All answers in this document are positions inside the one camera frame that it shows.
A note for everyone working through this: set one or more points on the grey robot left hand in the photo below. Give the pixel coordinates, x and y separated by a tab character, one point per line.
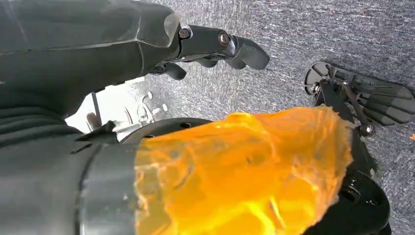
81	42

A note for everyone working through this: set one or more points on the ribbed grey left arm sleeve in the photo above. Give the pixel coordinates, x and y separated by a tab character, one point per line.
29	128

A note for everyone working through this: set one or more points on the black robot foot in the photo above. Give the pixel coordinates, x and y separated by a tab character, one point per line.
373	97

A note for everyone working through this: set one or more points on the black robot leg joint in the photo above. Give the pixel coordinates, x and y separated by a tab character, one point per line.
360	204

